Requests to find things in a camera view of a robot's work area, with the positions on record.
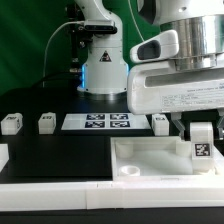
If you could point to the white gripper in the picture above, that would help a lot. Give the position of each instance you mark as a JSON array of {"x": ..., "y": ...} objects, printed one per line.
[{"x": 159, "y": 88}]

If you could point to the white square tabletop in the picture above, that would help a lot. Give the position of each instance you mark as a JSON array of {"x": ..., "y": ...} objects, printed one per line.
[{"x": 141, "y": 159}]

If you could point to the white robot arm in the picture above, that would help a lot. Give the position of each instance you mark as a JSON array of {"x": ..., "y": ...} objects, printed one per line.
[{"x": 180, "y": 69}]

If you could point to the white front fence bar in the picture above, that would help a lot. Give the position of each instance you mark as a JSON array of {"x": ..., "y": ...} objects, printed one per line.
[{"x": 104, "y": 195}]

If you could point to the white fence bar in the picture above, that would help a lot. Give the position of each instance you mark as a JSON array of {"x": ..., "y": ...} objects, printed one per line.
[
  {"x": 104, "y": 195},
  {"x": 4, "y": 155}
]

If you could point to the white marker sheet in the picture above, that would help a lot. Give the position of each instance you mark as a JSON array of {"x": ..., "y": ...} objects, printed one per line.
[{"x": 105, "y": 121}]

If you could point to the white left fence bar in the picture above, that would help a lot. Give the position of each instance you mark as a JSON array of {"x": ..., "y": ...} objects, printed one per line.
[{"x": 4, "y": 155}]

